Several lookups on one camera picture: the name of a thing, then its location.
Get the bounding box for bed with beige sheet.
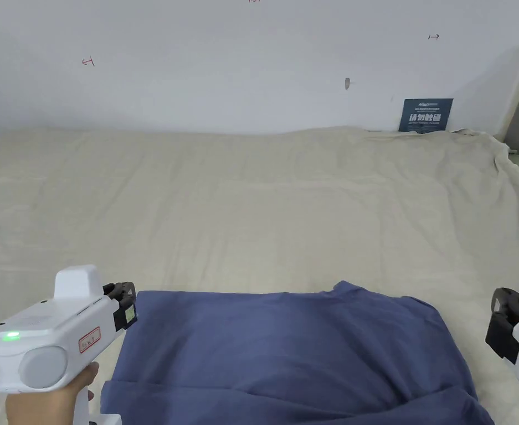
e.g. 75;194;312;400
0;126;519;425

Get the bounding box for person's left hand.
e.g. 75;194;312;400
4;361;101;425

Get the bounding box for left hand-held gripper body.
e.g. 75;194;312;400
0;265;122;425

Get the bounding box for dark blue sign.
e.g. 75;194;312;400
398;98;455;133

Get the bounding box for dark blue shirt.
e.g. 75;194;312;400
101;280;496;425

